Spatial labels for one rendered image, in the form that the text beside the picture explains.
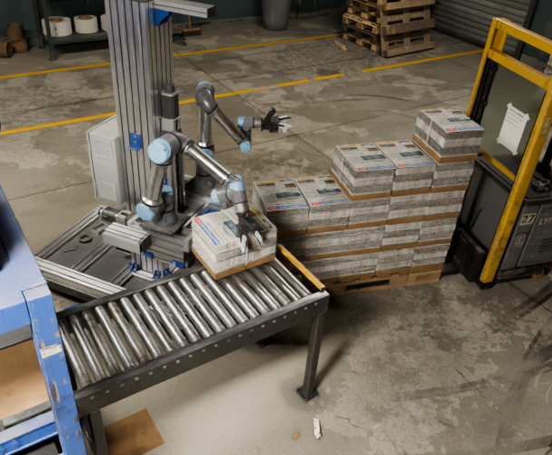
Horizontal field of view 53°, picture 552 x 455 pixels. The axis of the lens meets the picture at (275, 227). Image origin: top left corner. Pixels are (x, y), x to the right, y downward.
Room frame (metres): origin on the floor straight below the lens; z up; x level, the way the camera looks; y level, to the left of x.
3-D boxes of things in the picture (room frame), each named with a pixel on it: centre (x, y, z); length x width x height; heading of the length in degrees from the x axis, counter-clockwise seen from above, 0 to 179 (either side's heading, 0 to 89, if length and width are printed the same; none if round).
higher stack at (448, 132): (3.51, -1.12, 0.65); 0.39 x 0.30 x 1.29; 19
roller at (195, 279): (2.10, 0.29, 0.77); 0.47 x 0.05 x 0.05; 36
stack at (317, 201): (3.28, -0.43, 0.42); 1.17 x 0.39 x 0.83; 109
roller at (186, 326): (1.99, 0.45, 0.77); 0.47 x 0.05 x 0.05; 36
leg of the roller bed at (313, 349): (2.20, -0.27, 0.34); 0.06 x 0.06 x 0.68; 36
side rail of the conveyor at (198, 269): (2.23, 0.54, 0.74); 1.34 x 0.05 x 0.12; 126
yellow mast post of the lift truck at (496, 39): (3.96, -1.42, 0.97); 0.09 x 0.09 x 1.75; 19
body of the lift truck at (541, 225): (3.77, -1.88, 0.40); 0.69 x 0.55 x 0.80; 19
